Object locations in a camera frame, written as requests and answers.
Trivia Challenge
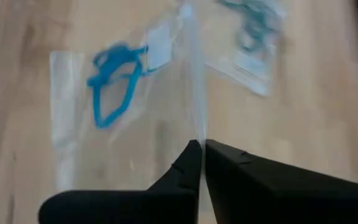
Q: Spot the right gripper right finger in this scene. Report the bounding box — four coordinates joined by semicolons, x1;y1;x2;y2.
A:
205;139;358;224

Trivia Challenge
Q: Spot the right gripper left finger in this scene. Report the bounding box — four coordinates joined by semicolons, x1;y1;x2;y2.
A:
38;139;203;224

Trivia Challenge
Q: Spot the blue rubber band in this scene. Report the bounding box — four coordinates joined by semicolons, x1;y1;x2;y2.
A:
91;43;150;83
86;45;145;131

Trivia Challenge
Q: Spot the clear plastic zip bag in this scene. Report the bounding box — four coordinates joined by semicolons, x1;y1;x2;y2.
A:
48;0;209;194
205;0;288;98

